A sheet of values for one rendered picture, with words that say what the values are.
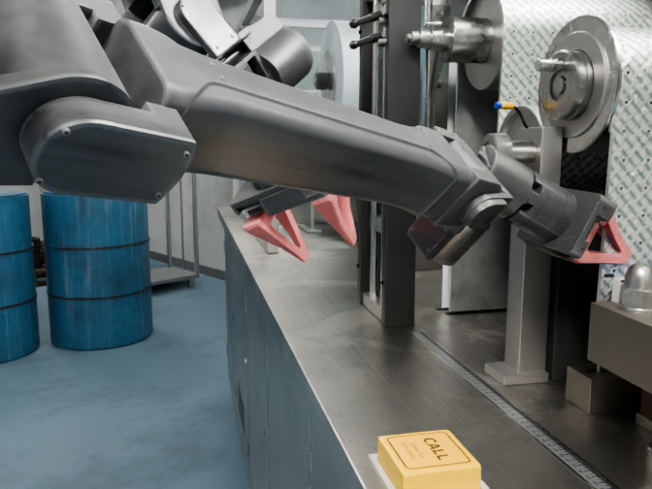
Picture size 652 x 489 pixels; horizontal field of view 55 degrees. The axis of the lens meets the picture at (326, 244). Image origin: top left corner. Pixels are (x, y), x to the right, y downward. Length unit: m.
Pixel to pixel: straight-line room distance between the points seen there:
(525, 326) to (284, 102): 0.51
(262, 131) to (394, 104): 0.62
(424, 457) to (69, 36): 0.43
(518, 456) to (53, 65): 0.52
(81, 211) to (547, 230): 3.25
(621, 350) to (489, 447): 0.15
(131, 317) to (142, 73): 3.59
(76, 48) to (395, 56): 0.73
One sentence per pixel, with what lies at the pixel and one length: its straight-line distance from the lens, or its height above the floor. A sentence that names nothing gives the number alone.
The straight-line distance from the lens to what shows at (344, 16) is 1.69.
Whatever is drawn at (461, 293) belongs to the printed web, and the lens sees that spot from 1.09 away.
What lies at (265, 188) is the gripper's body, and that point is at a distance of 0.60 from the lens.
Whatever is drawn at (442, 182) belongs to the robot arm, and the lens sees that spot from 0.51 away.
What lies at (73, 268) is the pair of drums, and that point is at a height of 0.49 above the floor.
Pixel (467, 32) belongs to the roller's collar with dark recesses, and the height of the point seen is 1.34.
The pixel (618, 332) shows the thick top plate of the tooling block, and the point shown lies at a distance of 0.66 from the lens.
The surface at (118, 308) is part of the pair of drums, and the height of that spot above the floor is 0.24.
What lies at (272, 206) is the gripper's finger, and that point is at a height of 1.13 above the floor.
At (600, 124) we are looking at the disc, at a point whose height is 1.21.
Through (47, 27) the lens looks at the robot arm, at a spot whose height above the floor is 1.23.
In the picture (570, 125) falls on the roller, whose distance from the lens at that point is 0.76.
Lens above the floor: 1.19
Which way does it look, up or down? 9 degrees down
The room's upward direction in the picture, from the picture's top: straight up
